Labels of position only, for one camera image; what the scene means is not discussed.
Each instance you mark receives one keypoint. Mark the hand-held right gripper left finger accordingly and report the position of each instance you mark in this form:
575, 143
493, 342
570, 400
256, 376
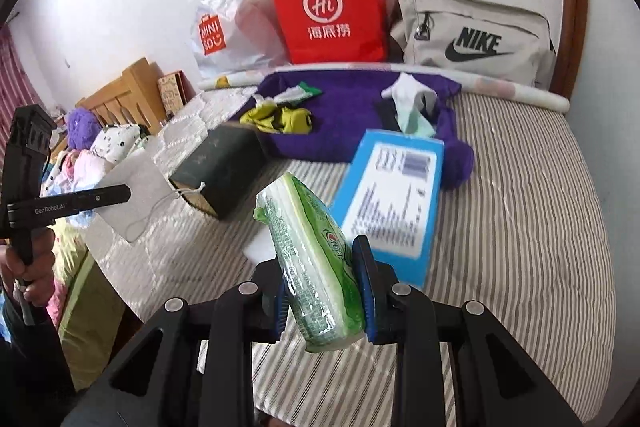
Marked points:
281, 307

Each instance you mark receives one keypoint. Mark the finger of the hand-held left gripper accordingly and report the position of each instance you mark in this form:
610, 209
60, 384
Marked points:
112, 193

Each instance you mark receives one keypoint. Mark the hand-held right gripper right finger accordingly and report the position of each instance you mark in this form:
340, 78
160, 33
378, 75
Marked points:
367, 287

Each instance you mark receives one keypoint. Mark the large green tissue pack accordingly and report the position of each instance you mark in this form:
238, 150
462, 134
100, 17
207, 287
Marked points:
310, 267

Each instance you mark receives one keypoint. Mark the blue tissue pack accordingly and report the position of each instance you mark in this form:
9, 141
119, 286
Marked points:
390, 207

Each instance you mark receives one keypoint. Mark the mint green cloth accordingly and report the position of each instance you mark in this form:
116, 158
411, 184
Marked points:
415, 124

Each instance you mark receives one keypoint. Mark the yellow pouch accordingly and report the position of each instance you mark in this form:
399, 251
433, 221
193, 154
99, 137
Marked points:
290, 119

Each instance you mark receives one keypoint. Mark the white sock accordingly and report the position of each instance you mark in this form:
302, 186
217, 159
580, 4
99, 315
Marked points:
402, 89

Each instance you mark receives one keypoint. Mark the small green white packet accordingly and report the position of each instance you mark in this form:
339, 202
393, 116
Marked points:
300, 93

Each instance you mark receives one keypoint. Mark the person's left forearm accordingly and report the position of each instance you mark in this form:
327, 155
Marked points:
35, 357

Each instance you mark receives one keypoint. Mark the person's left hand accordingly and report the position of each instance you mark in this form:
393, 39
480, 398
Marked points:
42, 262

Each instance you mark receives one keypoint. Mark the pink clothes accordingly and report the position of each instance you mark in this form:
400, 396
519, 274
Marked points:
70, 172

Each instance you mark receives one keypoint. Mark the white dotted pillow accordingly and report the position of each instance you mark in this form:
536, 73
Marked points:
117, 142

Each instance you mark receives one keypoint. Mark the purple fluffy toy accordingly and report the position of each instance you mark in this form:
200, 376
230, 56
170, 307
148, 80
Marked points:
84, 129

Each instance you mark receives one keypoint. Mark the red striped curtain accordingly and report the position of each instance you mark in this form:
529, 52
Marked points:
17, 77

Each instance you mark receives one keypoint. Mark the light wooden headboard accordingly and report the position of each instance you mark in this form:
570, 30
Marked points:
125, 97

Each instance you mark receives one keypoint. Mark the dark green box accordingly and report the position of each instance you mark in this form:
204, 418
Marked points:
220, 172

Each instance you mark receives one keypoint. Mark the green floral quilt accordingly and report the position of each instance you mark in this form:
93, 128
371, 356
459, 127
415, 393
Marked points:
90, 307

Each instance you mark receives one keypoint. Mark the patterned brown box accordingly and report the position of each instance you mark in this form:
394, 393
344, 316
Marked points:
174, 92

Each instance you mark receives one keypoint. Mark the purple towel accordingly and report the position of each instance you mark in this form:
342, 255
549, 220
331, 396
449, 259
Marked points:
345, 117

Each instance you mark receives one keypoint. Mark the rolled floral mat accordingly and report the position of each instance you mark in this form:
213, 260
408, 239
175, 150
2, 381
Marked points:
500, 87

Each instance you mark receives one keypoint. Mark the grey waist bag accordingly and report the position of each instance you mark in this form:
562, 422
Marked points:
450, 17

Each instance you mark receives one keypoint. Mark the brown wooden bed frame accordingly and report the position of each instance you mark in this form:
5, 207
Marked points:
572, 7

